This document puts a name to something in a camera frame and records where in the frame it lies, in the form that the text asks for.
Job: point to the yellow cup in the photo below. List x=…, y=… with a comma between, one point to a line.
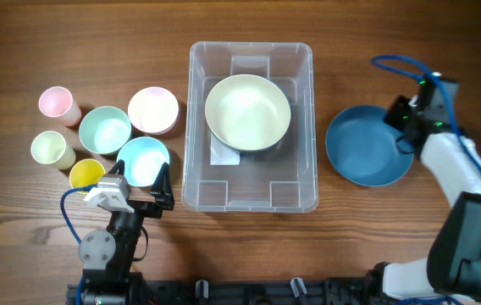
x=86, y=172

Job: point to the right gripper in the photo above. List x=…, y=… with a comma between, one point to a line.
x=395, y=117

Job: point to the pink cup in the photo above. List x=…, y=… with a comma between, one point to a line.
x=58, y=103

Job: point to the pink bowl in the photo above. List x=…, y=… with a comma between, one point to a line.
x=153, y=110

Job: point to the pale green cup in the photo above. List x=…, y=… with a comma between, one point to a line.
x=51, y=148

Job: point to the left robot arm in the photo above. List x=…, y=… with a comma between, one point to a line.
x=107, y=255

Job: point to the mint green bowl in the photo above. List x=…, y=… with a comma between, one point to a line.
x=105, y=130

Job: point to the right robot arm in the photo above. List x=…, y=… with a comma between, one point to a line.
x=453, y=265

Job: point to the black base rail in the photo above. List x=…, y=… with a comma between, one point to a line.
x=332, y=291

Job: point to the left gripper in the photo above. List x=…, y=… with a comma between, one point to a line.
x=164, y=196

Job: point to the white label in container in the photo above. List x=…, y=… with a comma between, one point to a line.
x=221, y=155

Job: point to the light blue bowl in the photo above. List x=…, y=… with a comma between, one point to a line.
x=143, y=158

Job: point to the clear plastic storage container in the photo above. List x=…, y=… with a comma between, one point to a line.
x=281, y=179

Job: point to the cream plate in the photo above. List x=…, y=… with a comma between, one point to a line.
x=247, y=112

